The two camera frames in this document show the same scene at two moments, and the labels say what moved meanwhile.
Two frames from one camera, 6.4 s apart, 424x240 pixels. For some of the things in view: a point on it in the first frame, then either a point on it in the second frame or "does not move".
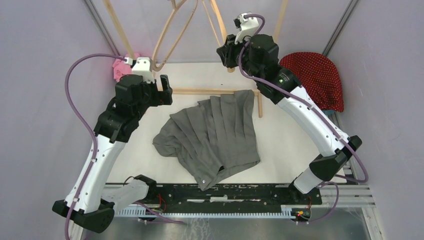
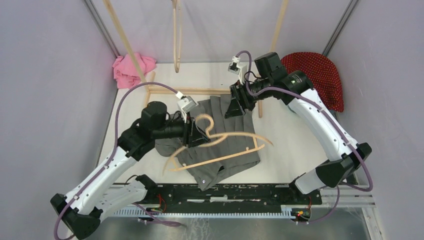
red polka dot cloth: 320,76 does not move
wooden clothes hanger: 175,6 to 257,147
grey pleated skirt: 211,136 does not move
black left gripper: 165,96 to 198,139
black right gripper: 227,51 to 239,91
